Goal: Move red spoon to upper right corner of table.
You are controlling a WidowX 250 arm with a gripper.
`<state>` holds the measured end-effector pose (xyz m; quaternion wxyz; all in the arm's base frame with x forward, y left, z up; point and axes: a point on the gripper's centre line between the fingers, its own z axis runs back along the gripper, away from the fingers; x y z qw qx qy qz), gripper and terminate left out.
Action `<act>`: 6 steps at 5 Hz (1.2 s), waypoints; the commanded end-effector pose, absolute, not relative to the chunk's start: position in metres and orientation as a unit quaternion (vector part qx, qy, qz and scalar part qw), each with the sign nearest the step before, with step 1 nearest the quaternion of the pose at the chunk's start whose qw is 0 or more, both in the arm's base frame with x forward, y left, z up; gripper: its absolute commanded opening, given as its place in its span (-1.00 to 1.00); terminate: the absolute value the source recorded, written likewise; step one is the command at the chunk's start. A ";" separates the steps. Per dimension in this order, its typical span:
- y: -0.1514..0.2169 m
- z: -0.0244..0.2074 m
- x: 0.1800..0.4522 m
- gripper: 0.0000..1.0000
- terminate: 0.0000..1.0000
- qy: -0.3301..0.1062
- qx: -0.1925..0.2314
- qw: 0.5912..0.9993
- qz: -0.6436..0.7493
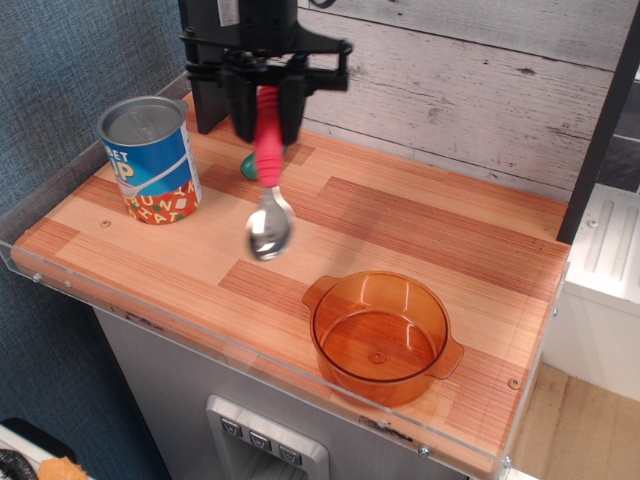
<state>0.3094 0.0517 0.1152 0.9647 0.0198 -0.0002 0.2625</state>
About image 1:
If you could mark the grey toy fridge cabinet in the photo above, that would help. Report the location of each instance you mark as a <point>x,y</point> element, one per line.
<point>171,383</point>

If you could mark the clear acrylic table guard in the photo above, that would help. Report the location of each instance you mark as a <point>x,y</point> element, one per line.
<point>446,190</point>

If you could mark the silver dispenser button panel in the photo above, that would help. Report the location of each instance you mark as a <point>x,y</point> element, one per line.
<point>251,446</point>

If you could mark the green toy pickle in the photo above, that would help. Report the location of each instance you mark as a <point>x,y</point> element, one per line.
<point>248,169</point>

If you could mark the red handled metal spoon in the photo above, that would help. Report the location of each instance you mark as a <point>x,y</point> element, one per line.
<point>270,226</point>

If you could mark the blue soup can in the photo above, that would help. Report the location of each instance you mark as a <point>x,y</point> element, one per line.
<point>149,150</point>

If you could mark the black and orange object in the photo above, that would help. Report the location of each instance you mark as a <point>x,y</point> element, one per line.
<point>28,452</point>

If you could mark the white toy sink unit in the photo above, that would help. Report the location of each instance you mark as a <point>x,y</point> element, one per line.
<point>593,333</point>

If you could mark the orange transparent plastic pot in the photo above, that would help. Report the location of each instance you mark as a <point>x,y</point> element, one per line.
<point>381,335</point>

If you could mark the dark right frame post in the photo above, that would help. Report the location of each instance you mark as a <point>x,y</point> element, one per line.
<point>613,106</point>

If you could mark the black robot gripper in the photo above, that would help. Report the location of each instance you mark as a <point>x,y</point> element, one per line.
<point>266,45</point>

